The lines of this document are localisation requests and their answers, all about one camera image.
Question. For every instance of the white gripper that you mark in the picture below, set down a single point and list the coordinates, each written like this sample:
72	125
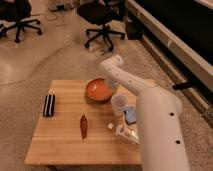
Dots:
112	84

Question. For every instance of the orange ceramic bowl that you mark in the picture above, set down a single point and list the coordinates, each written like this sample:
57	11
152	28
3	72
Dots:
97	90

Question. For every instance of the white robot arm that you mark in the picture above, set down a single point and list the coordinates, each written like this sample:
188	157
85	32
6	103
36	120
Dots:
162	145

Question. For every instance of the translucent plastic cup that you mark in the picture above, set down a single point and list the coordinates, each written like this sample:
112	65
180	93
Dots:
118	102

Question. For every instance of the blue sponge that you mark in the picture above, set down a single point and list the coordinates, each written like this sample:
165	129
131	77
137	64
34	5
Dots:
130	117

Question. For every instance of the small white cube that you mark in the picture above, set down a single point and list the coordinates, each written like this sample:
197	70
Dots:
110	126

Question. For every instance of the red brown chili pepper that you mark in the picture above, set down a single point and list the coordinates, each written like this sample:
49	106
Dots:
83	126

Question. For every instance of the clear plastic wrapped package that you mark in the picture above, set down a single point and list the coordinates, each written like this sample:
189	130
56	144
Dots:
127	133

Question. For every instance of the wooden table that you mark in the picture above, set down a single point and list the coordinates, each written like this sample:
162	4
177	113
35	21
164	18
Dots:
58	141

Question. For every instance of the black office chair centre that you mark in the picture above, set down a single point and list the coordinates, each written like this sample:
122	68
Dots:
101	13

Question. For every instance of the black office chair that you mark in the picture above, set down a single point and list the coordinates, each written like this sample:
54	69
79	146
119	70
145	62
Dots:
101	13
18	12

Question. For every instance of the black office chair left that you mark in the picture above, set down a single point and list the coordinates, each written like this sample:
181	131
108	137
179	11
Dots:
18	12

